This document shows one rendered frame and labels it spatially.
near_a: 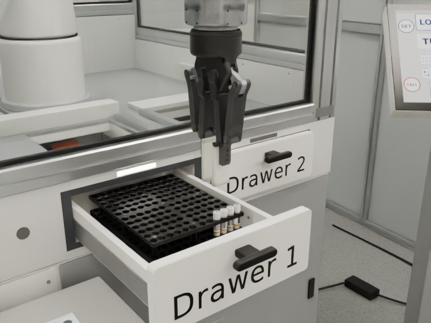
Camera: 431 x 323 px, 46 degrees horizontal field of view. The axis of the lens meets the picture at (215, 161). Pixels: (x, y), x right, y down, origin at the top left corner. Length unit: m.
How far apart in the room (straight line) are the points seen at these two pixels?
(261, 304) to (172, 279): 0.67
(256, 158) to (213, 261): 0.43
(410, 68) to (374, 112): 1.29
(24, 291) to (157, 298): 0.33
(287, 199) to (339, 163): 1.68
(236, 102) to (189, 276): 0.25
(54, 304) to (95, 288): 0.07
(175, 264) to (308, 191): 0.67
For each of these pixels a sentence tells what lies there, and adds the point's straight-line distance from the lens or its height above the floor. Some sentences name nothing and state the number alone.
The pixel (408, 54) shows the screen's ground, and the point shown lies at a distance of 1.41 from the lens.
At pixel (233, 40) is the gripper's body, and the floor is 1.19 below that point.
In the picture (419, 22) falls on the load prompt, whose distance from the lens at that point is 1.47.
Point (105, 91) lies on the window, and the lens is 0.90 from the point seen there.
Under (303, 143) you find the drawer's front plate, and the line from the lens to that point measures 1.19.
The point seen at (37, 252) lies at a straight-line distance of 0.92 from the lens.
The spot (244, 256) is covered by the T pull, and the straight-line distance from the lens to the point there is 0.71.
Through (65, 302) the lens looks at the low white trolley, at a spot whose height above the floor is 0.76.
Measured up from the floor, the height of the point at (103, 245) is 0.87.
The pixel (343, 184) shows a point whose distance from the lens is 2.92.
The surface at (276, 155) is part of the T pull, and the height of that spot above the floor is 0.91.
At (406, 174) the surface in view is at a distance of 2.62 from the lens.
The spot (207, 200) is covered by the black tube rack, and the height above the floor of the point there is 0.90.
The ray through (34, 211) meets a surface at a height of 0.91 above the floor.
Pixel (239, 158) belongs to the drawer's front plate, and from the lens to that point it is 1.06.
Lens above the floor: 1.27
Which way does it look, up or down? 20 degrees down
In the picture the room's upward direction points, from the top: straight up
